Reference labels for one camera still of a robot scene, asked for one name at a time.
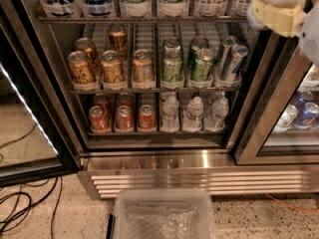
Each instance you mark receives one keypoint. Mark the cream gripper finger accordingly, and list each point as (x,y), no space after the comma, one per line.
(284,18)

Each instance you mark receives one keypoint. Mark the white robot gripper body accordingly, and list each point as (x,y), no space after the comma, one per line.
(311,34)

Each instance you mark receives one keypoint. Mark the green label bottle right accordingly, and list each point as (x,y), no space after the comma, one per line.
(173,8)

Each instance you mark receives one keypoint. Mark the green label bottle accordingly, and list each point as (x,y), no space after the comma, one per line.
(173,8)
(135,8)

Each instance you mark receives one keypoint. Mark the water bottle right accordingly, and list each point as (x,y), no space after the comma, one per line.
(215,116)

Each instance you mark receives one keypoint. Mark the water bottle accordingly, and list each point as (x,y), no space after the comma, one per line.
(169,115)
(215,116)
(192,115)

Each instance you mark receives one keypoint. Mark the water bottle middle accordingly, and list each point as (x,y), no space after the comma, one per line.
(192,115)

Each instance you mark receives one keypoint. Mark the green label bottle left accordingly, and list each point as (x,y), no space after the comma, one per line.
(135,8)

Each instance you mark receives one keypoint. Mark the water bottle left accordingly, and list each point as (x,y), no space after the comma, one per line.
(169,115)

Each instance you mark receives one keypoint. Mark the open glass fridge door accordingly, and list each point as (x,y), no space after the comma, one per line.
(37,95)

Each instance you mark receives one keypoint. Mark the silver blue can front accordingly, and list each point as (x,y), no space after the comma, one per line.
(233,63)

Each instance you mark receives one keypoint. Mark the silver blue can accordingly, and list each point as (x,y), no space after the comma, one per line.
(226,43)
(233,63)

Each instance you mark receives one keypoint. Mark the silver blue can back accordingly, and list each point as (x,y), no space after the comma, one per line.
(226,43)

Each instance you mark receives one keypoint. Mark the green can back right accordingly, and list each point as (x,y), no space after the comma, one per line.
(195,45)

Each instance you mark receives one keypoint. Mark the green can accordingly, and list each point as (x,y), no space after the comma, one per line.
(201,69)
(171,43)
(171,74)
(195,45)

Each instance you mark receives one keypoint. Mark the green can front right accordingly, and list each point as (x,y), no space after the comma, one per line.
(201,69)

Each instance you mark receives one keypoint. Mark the green can back left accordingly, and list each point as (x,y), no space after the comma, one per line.
(171,43)

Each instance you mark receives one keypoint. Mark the green can front left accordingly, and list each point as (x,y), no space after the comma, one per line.
(171,74)

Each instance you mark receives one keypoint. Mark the gold can front right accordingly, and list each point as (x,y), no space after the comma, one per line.
(143,70)

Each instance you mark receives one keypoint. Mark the gold can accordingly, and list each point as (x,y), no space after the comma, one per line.
(118,36)
(113,70)
(143,70)
(82,73)
(87,46)

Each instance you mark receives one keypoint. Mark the gold can back middle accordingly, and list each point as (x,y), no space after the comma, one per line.
(118,36)

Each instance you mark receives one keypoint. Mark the red can front right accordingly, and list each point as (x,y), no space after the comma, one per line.
(147,119)

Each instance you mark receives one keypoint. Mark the red can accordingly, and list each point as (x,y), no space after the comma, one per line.
(125,100)
(103,101)
(124,119)
(147,119)
(100,122)

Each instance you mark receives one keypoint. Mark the red can back middle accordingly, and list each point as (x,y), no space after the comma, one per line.
(125,100)

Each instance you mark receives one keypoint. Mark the gold can front middle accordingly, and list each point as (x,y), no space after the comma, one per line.
(113,70)

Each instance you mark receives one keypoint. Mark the red can front middle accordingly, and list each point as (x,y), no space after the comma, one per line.
(124,119)

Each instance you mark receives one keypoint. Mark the red can back left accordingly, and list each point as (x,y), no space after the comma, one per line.
(103,101)

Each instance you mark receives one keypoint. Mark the gold can back left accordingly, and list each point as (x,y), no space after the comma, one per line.
(87,46)

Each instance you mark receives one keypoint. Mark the gold can front left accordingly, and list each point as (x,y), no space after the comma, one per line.
(82,73)

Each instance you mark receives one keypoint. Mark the red can front left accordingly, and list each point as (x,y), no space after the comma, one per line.
(100,122)

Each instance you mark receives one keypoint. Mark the clear plastic bin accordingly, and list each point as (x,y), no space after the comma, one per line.
(162,214)

